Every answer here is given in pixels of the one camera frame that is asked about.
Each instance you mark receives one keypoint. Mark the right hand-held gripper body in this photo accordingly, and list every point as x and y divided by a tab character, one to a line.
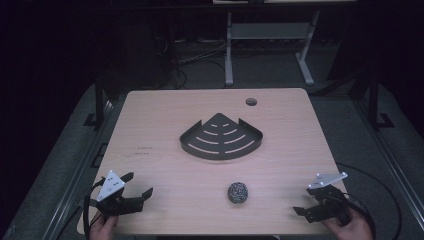
330	200

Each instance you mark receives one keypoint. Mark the speckled black white ball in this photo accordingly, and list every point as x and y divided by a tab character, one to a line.
238	192

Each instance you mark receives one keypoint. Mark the aluminium floor rail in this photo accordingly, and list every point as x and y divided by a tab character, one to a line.
83	166
386	153

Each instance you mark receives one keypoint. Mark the black metal corner shelf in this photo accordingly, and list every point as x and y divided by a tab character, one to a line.
221	146

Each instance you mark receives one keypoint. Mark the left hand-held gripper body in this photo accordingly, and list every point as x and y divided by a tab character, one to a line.
110	186

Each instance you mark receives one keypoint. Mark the person's right hand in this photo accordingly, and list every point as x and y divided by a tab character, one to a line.
355	230

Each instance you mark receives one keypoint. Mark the person's left hand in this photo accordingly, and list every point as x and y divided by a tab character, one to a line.
103	228

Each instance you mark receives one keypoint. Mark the black upright post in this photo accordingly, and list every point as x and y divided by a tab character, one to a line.
374	100
99	100

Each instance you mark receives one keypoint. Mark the grey metal stand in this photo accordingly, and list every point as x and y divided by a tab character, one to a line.
266	31

